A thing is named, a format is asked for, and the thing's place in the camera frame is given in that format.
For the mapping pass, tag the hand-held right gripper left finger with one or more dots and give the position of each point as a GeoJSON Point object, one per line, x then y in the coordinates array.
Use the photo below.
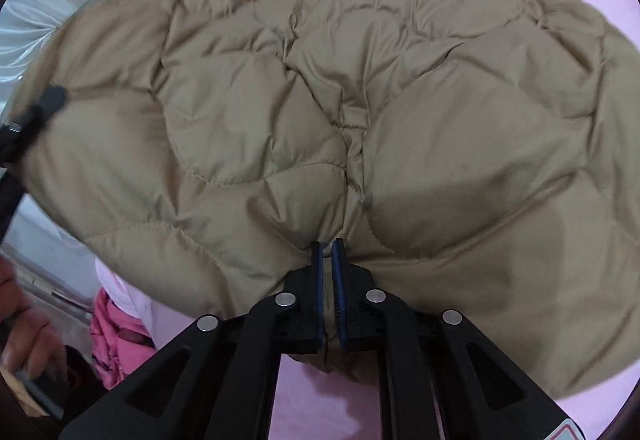
{"type": "Point", "coordinates": [317, 300]}

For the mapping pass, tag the person's left hand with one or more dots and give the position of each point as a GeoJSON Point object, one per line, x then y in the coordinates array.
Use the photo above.
{"type": "Point", "coordinates": [32, 335]}

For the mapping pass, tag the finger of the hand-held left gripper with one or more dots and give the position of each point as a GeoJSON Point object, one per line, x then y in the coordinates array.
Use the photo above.
{"type": "Point", "coordinates": [42, 112]}

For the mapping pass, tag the olive quilted jacket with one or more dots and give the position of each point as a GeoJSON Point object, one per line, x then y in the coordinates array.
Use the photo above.
{"type": "Point", "coordinates": [450, 119]}

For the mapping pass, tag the dark pink cloth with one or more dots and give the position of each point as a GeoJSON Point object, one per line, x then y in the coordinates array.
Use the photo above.
{"type": "Point", "coordinates": [115, 340]}

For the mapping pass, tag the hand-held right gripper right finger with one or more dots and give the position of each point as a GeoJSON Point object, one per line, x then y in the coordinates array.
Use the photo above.
{"type": "Point", "coordinates": [341, 300]}

